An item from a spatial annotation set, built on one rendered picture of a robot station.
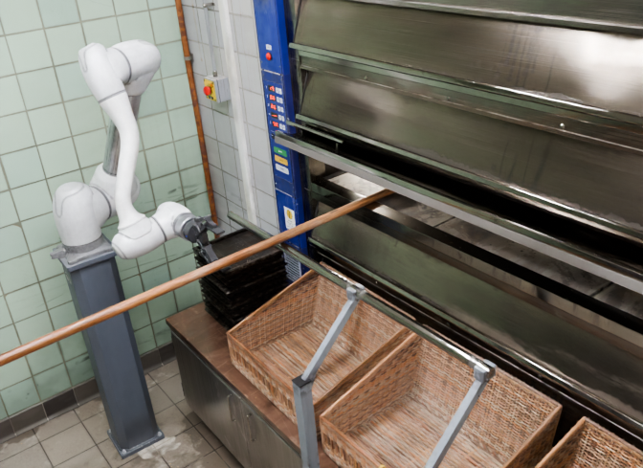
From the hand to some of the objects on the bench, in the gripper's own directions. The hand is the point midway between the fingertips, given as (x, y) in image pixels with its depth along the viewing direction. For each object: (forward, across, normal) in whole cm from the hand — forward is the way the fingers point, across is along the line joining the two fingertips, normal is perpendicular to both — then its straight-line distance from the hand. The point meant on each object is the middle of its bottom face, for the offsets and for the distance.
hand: (222, 250), depth 215 cm
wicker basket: (+127, +62, -28) cm, 144 cm away
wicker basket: (+7, +62, -29) cm, 69 cm away
